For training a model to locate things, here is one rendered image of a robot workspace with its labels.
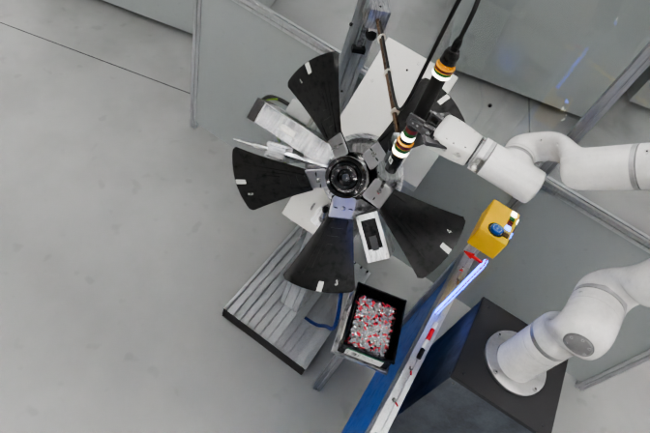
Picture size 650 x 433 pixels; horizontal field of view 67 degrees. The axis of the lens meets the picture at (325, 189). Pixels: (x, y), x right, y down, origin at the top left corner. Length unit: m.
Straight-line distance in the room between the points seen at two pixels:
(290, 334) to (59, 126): 1.75
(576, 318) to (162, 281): 1.83
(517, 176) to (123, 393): 1.78
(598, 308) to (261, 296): 1.56
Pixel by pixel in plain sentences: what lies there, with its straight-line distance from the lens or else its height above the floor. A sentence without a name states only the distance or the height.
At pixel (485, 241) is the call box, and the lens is 1.68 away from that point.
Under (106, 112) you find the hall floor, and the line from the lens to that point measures 3.19.
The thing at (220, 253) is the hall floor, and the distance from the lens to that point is 2.58.
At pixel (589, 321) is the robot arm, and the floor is 1.36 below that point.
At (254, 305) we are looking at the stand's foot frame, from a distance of 2.38.
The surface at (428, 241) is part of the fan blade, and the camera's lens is 1.41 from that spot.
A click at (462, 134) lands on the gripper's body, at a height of 1.51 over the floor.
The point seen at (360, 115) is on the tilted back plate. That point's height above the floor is 1.16.
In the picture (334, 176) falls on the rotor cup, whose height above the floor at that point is 1.21.
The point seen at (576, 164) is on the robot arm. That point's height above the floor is 1.63.
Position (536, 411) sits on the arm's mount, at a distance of 1.62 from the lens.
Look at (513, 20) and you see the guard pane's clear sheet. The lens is 1.83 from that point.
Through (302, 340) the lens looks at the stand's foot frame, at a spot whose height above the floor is 0.08.
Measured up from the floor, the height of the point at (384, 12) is 1.41.
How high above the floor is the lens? 2.23
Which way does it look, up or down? 50 degrees down
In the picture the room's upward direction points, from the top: 21 degrees clockwise
